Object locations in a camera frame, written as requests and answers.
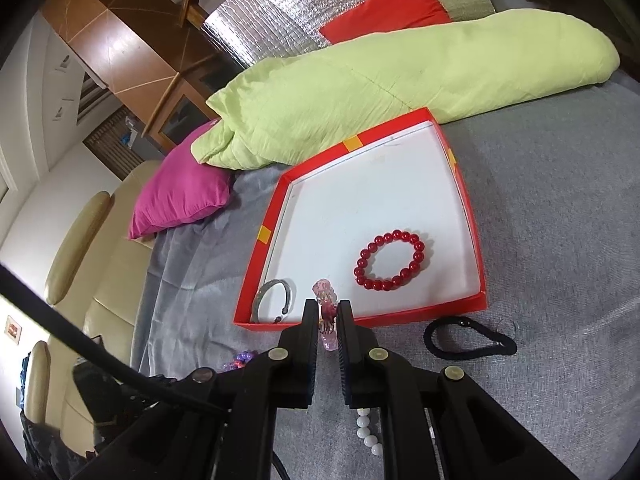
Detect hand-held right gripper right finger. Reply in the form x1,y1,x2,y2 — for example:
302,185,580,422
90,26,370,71
338,300,576,480

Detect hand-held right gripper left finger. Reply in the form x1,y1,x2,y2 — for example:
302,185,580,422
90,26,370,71
70,300,319,480

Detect pink crystal bracelet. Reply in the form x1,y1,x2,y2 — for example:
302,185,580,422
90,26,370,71
312,280,341,353

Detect purple bead bracelet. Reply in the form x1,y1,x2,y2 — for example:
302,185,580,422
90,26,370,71
222,351,258,371

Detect white bead bracelet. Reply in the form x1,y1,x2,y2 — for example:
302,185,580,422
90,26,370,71
356,407,383,456

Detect red shallow box lid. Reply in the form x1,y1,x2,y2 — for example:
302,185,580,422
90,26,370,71
233,107,488,333

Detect silver bangle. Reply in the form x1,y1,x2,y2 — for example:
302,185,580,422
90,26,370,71
255,280,297,325

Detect black carabiner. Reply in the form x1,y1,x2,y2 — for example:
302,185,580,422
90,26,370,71
424,317,517,361

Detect magenta pillow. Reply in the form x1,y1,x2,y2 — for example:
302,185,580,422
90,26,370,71
128,122,233,240

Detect beige leather sofa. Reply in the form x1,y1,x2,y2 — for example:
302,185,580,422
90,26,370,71
25,160,161,441

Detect dark patterned cloth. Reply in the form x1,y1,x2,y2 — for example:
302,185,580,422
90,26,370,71
20,350,128,480

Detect light green quilt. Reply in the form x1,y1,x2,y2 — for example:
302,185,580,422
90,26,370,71
190,8,621,171

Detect wooden lattice panel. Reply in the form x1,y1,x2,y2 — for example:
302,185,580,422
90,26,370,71
82,107,161,181

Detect silver foil mat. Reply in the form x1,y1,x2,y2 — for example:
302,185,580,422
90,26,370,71
202,0,496,68

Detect wooden cabinet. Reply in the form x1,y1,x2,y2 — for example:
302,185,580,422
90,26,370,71
40,0,236,151

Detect red pillow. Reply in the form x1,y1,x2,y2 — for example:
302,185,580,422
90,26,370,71
320,0,453,46

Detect red bead bracelet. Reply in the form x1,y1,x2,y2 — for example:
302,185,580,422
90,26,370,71
355,230,426,292

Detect black cable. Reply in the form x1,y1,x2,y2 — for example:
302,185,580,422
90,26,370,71
0,265,226,411

